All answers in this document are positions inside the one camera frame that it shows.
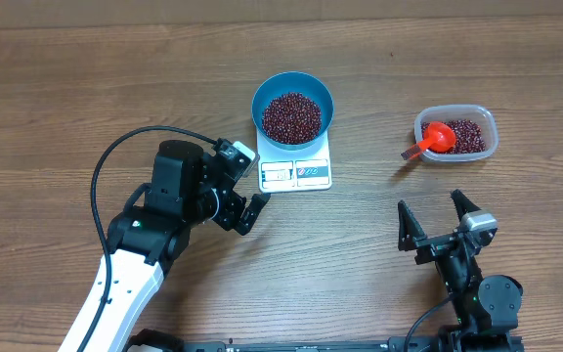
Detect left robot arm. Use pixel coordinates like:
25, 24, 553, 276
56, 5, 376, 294
61, 139, 269, 351

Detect red beans in container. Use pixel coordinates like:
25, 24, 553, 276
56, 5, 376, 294
444, 119, 486, 154

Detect orange measuring scoop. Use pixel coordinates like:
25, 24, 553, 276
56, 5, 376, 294
401, 121, 456, 160

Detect clear plastic container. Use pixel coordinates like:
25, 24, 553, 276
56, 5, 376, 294
413, 105, 499, 163

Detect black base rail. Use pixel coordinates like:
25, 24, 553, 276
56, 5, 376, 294
122, 329, 445, 352

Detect white digital kitchen scale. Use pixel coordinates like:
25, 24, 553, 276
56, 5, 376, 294
257, 131, 332, 194

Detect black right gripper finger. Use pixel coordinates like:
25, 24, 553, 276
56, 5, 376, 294
451, 189, 480, 216
398, 200, 426, 251

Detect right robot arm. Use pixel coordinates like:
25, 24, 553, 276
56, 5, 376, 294
398, 190, 524, 352

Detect blue metal bowl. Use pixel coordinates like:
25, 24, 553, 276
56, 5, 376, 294
251, 71, 335, 150

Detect red beans in bowl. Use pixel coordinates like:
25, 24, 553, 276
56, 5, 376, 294
262, 92, 323, 145

